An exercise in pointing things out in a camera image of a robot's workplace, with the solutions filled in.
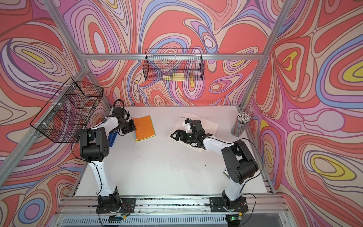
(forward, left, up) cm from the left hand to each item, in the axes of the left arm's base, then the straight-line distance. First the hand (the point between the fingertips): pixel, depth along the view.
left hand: (137, 128), depth 103 cm
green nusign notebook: (-8, -10, -1) cm, 13 cm away
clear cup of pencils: (-5, -72, +12) cm, 73 cm away
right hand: (-15, -30, +6) cm, 34 cm away
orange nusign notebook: (+1, -5, -1) cm, 5 cm away
